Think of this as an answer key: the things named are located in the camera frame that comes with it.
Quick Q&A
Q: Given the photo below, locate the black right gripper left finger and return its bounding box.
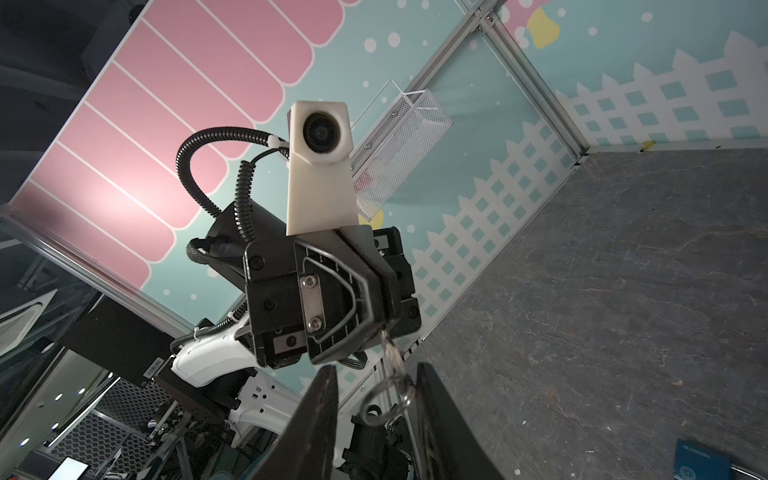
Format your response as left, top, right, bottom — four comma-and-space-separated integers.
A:
248, 365, 338, 480

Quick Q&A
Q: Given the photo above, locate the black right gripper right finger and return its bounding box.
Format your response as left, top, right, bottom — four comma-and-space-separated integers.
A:
416, 362, 503, 480

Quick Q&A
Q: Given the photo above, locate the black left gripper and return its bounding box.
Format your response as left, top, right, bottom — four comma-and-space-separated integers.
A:
244, 225, 422, 369

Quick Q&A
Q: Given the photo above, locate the small silver key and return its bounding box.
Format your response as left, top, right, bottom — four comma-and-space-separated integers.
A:
360, 329, 416, 427

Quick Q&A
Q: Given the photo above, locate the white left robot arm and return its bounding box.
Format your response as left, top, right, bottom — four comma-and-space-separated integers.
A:
156, 126, 422, 443

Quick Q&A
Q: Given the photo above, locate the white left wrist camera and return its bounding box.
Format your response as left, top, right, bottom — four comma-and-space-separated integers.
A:
286, 101, 359, 236

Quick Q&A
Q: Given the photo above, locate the white wire mesh basket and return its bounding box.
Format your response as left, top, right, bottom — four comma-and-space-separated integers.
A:
350, 80, 452, 221

